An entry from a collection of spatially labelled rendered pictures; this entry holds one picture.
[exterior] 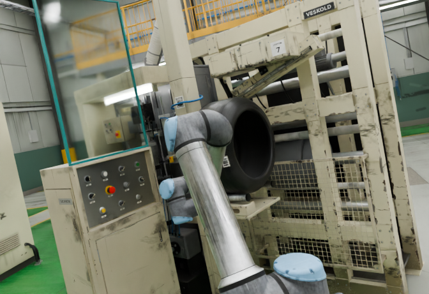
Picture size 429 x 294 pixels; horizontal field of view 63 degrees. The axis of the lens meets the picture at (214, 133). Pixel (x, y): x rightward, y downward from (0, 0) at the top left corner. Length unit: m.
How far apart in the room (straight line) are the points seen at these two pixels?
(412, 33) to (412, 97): 1.78
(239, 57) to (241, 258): 1.47
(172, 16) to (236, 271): 1.67
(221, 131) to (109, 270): 1.21
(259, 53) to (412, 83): 9.39
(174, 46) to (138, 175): 0.84
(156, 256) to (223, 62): 1.32
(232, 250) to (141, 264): 1.27
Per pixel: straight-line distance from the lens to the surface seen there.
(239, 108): 2.01
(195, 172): 1.15
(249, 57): 2.25
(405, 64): 11.42
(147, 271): 2.35
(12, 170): 5.07
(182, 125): 1.20
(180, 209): 1.68
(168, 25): 2.33
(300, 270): 1.13
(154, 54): 2.86
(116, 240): 2.18
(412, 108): 11.41
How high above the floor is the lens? 1.39
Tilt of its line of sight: 3 degrees down
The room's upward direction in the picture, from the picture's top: 11 degrees counter-clockwise
